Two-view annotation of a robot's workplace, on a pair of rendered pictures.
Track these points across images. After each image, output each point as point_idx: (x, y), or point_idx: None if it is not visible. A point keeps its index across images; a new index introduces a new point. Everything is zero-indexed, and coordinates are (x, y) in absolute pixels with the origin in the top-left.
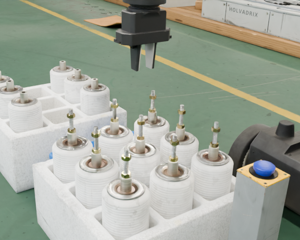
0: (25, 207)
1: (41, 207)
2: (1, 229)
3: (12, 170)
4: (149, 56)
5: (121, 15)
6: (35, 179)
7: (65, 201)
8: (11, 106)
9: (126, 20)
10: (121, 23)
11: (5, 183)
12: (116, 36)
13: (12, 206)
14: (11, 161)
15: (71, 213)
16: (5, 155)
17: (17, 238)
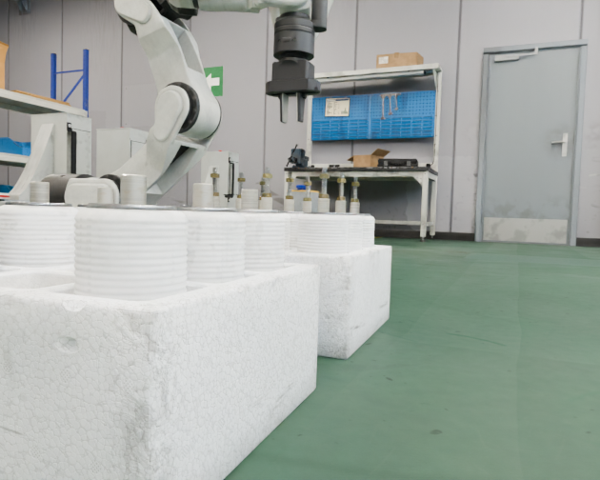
0: (333, 374)
1: (354, 314)
2: (394, 370)
3: (315, 340)
4: (286, 110)
5: (309, 66)
6: (351, 277)
7: (373, 250)
8: (282, 215)
9: (312, 70)
10: (309, 72)
11: (303, 408)
12: (317, 85)
13: (347, 381)
14: (315, 319)
15: (377, 255)
16: (305, 327)
17: (388, 360)
